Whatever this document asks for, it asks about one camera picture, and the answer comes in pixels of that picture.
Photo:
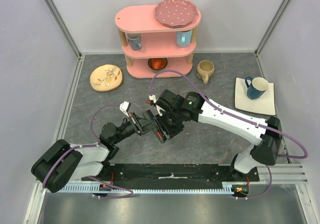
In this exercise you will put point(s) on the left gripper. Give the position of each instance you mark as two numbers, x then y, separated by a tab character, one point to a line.
146	124

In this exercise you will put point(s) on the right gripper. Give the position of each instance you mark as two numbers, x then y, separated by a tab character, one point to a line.
167	130

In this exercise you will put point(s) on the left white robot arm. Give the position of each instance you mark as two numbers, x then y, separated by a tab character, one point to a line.
64	162

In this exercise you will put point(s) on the red cup in bowl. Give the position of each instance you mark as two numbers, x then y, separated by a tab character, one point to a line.
157	63

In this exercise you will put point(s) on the beige ceramic mug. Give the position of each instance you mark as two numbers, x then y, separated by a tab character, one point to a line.
205	70

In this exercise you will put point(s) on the yellow bird painted plate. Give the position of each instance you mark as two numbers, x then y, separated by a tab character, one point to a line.
106	78

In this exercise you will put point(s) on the pink three-tier shelf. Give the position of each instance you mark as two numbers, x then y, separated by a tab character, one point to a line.
157	41

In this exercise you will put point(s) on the light blue mug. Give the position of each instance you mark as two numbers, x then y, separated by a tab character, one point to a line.
183	38

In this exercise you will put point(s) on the grey mug on shelf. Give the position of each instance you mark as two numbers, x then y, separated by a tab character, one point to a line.
134	40

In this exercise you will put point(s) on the white square plate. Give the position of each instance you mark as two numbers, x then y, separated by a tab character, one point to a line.
264	105

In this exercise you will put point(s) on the dark blue mug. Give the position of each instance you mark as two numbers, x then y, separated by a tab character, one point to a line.
256	87

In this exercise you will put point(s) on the pink dotted plate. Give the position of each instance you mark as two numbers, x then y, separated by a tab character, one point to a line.
175	13

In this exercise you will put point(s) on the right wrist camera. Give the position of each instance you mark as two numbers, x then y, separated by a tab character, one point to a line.
154	104

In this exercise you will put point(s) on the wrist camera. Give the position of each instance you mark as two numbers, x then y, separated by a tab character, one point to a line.
154	104
125	107

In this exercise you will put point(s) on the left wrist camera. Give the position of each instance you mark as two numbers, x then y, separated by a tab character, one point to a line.
125	107

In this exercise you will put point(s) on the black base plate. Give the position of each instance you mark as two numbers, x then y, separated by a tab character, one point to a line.
219	173

